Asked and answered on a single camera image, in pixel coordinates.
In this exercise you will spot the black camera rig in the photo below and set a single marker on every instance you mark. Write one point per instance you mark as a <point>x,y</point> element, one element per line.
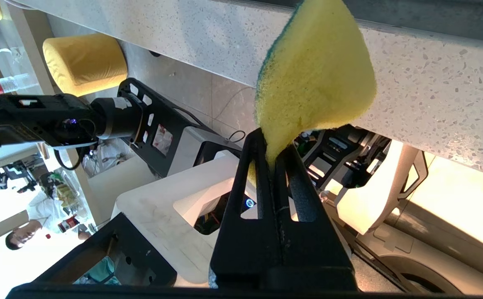
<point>13,176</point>

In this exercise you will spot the white table board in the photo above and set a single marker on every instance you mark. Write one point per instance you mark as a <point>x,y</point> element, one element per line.
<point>113,187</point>

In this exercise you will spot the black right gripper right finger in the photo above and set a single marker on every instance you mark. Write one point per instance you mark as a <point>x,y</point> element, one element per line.
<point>320,261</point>

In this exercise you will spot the yellow round stool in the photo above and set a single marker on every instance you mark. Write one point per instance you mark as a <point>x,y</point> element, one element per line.
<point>84,62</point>

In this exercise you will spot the small red label bottle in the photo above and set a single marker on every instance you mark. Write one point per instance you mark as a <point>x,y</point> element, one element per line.
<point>68,224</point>

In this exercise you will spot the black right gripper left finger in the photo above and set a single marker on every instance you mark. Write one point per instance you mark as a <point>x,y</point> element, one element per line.
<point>245,257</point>

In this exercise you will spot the person in green clothing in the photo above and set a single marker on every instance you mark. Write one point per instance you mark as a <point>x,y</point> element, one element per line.
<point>100,270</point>

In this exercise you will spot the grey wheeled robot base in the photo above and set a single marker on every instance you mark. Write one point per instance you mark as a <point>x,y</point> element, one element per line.
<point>411,249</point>

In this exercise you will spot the clear plastic water bottle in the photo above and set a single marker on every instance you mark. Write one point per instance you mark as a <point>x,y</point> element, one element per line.
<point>1,86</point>

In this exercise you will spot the person in white shirt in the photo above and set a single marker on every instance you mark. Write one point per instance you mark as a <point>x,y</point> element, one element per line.
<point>38,216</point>

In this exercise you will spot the yellow fish-shaped sponge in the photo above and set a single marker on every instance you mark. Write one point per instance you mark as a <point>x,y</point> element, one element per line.
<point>316,74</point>

